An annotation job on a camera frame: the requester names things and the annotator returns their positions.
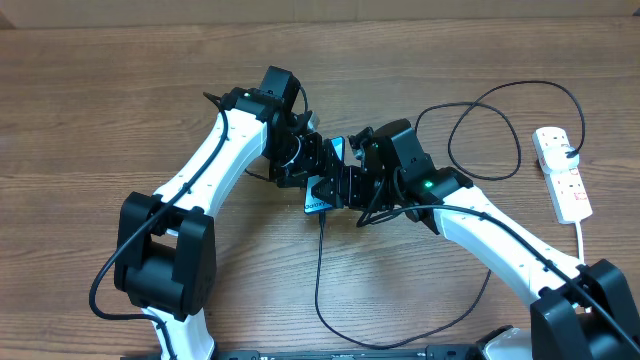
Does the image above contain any blue Galaxy smartphone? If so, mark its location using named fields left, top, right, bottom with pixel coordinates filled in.
left=304, top=137, right=345, bottom=215

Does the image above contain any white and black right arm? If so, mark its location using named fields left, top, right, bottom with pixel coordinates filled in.
left=308, top=119, right=639, bottom=360

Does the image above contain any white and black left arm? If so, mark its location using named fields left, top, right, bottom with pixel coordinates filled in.
left=110, top=66, right=344, bottom=359

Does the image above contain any white charger plug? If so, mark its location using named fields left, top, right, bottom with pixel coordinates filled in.
left=539, top=146, right=580, bottom=175

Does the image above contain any white power strip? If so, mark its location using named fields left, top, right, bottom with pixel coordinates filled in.
left=532, top=127, right=593, bottom=224

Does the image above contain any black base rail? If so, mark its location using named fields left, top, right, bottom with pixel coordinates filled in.
left=119, top=343, right=486, bottom=360

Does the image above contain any white power strip cord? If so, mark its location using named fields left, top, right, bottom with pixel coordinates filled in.
left=573, top=221, right=587, bottom=263

